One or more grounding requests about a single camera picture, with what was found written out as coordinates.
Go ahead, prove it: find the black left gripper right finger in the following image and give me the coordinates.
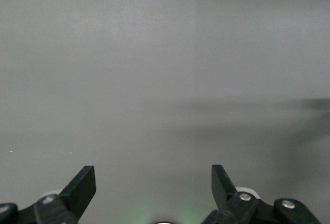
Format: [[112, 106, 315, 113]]
[[201, 164, 258, 224]]

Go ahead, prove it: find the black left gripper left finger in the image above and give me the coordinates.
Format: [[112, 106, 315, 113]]
[[33, 166, 96, 224]]

